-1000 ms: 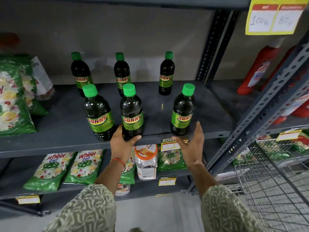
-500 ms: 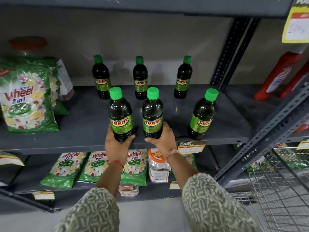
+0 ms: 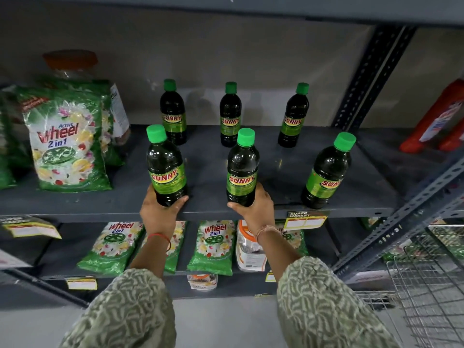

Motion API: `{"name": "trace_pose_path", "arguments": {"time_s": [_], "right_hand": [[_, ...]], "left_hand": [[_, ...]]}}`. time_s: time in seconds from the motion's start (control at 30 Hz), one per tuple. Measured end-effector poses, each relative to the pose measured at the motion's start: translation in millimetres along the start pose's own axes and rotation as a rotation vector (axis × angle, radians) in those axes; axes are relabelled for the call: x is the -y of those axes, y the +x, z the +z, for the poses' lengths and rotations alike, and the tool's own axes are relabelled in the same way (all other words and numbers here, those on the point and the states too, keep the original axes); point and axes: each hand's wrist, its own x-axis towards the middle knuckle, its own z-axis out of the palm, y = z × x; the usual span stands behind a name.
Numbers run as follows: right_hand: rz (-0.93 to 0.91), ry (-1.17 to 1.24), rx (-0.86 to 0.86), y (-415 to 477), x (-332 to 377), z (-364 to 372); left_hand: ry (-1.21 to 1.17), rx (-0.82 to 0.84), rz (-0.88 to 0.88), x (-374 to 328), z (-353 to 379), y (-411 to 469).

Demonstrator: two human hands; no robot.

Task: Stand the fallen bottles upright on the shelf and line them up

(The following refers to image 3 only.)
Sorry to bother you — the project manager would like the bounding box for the person's right forearm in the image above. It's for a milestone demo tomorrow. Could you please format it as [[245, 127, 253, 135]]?
[[255, 228, 400, 348]]

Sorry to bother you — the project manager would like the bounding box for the white shelf card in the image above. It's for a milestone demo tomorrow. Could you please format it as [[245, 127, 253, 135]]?
[[0, 248, 33, 269]]

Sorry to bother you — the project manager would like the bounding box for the green floral detergent packet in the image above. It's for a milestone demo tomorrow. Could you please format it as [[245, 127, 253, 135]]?
[[187, 220, 237, 276], [275, 222, 309, 257], [139, 221, 188, 275], [0, 92, 32, 190], [16, 87, 112, 193], [38, 78, 126, 167], [77, 222, 145, 276], [429, 223, 464, 251]]

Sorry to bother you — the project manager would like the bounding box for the clear jar orange lid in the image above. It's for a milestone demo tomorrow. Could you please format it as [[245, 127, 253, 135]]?
[[43, 50, 131, 146]]

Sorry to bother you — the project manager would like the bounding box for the person's left hand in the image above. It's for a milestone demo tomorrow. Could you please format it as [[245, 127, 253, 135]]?
[[139, 184, 190, 238]]

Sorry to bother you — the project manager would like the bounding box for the group of green-capped bottles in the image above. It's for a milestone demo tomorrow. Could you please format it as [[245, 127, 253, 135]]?
[[159, 79, 357, 210]]

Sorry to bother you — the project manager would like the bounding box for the grey metal shelf rack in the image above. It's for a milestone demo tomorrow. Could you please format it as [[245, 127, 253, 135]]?
[[0, 0, 464, 309]]

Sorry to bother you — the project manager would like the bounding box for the person's left forearm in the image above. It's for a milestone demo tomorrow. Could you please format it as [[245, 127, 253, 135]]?
[[60, 232, 177, 348]]

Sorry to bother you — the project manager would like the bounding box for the dark liquid bottle green cap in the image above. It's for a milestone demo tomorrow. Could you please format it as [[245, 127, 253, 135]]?
[[146, 124, 189, 207], [226, 128, 260, 208]]

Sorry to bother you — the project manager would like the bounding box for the red thread wristband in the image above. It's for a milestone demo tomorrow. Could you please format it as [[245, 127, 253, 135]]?
[[147, 233, 172, 252]]

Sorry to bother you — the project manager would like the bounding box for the person's right hand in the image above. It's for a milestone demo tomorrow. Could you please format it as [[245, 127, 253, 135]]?
[[227, 183, 276, 234]]

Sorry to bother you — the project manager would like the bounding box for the beaded bracelet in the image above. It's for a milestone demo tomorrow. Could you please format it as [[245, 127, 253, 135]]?
[[255, 225, 280, 242]]

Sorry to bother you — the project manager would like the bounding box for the red plastic bottle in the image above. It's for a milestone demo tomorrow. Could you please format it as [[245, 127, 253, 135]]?
[[399, 79, 464, 154], [438, 119, 464, 152]]

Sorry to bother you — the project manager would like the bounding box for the metal wire basket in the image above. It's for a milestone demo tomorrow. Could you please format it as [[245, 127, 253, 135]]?
[[355, 228, 464, 348]]

